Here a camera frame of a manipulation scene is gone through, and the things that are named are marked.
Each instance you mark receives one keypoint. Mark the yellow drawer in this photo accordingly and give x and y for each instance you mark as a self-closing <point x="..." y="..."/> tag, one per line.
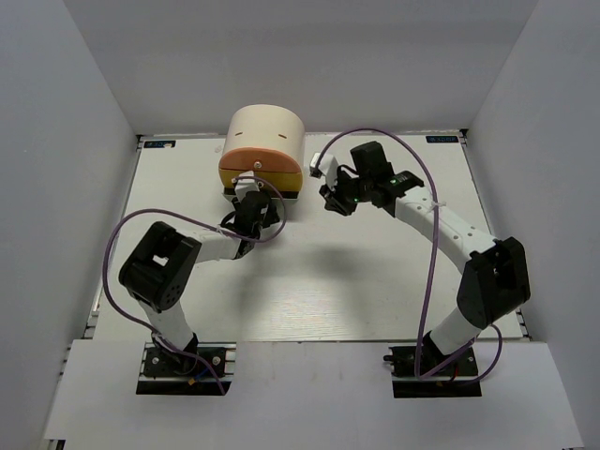
<point x="282" y="181"/>

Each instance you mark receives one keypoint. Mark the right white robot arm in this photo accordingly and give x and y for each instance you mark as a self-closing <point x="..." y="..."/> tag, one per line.
<point x="494" y="272"/>

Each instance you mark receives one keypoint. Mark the cream round drawer organizer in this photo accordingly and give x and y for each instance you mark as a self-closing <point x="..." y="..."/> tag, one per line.
<point x="267" y="126"/>

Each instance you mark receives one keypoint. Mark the orange drawer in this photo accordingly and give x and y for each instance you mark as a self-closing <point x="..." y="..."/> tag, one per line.
<point x="251" y="158"/>

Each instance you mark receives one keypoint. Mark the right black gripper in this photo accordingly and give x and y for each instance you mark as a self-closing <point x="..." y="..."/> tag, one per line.
<point x="340" y="206"/>

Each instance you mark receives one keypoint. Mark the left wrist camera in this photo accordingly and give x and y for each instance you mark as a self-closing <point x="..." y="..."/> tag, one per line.
<point x="244" y="183"/>

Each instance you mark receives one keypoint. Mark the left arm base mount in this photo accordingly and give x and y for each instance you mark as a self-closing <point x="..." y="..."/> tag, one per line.
<point x="161" y="375"/>

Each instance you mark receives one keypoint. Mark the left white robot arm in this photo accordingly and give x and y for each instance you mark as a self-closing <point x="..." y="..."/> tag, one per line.
<point x="157" y="271"/>

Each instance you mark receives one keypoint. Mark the blue label sticker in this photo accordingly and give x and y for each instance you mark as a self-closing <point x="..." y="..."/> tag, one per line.
<point x="442" y="139"/>
<point x="160" y="144"/>

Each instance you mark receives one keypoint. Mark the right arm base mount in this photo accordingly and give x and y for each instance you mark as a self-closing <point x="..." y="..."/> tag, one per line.
<point x="452" y="381"/>

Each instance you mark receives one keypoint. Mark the left blue label sticker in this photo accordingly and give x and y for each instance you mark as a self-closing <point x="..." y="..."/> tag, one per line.
<point x="160" y="144"/>

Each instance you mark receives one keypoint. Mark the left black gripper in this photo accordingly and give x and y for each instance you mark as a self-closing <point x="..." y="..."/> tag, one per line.
<point x="271" y="216"/>

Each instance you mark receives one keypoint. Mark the right blue label sticker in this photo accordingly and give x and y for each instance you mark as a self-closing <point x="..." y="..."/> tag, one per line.
<point x="442" y="139"/>

